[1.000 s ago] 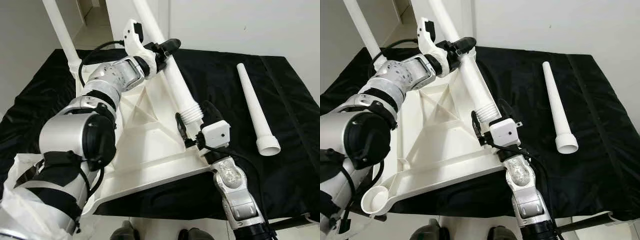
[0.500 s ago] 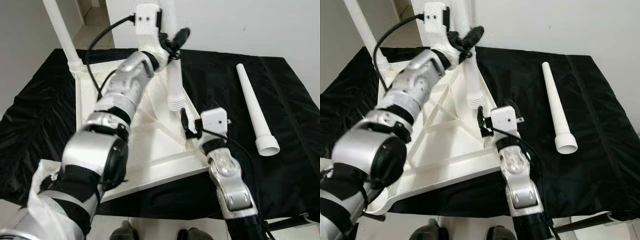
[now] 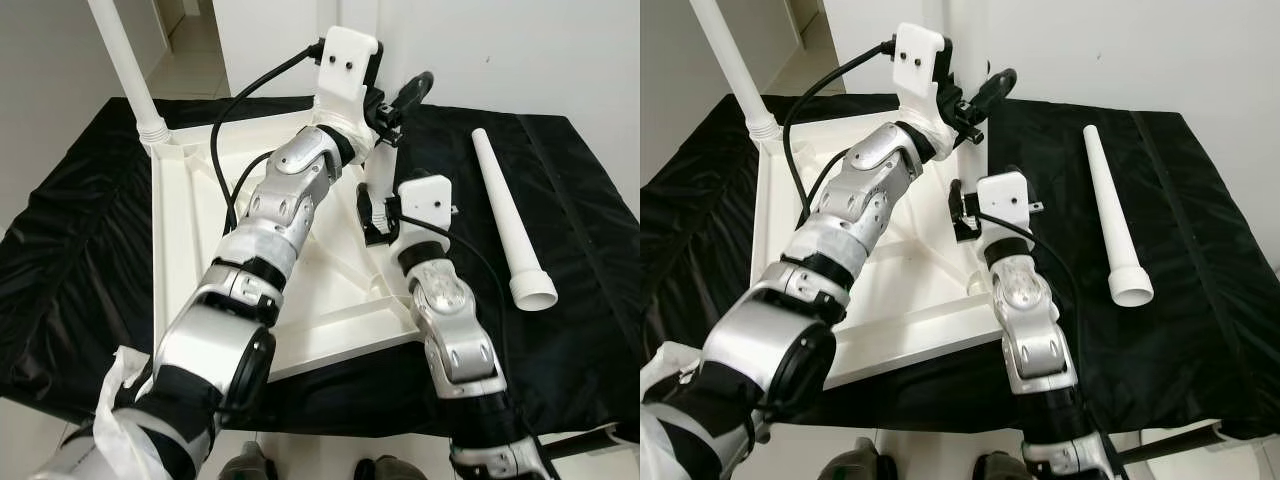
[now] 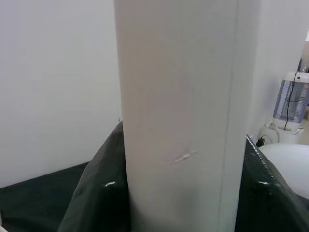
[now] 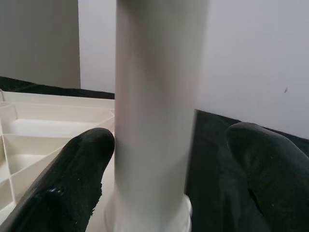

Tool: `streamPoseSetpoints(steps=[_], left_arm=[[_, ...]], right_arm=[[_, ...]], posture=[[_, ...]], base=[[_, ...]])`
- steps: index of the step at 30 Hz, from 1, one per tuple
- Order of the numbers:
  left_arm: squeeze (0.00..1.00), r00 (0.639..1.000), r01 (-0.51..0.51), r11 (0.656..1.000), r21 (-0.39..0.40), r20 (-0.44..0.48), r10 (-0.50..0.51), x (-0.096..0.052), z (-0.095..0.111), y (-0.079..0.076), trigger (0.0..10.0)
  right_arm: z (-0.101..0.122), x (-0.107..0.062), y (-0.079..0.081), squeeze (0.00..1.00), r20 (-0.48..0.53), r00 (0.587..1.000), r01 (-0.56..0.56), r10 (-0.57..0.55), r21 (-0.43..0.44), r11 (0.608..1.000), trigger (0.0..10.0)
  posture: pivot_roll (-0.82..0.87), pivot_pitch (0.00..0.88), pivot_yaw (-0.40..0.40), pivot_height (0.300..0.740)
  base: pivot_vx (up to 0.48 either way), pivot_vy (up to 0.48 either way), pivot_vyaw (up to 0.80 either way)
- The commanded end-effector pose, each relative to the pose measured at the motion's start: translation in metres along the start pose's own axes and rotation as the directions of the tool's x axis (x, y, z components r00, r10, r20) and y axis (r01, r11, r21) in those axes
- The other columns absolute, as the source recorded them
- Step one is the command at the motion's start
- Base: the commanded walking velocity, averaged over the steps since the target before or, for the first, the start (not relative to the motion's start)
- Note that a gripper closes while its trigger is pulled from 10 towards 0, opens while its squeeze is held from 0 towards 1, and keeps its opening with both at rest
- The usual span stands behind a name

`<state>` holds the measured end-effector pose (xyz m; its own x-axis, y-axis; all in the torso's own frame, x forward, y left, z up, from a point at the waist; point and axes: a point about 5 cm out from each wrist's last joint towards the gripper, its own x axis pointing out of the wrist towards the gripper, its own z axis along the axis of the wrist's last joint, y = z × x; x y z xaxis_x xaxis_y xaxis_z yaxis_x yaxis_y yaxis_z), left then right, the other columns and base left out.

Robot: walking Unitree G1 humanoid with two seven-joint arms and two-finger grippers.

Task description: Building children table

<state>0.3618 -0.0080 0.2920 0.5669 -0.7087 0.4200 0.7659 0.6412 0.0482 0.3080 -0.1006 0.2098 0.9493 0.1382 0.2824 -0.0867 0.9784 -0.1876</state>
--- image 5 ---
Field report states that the black fabric table cover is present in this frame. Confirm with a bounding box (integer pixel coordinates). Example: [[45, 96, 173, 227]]
[[0, 76, 309, 232]]

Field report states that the white plastic screw-in table leg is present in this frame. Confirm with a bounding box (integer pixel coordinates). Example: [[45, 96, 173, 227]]
[[105, 0, 206, 232]]

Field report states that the white plastic children table top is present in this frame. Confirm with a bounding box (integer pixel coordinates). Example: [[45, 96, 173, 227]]
[[0, 89, 116, 232]]

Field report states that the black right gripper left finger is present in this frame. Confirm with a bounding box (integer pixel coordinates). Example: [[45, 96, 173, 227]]
[[4, 127, 115, 232]]

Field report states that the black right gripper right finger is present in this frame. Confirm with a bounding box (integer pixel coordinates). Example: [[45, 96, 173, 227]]
[[226, 122, 309, 232]]

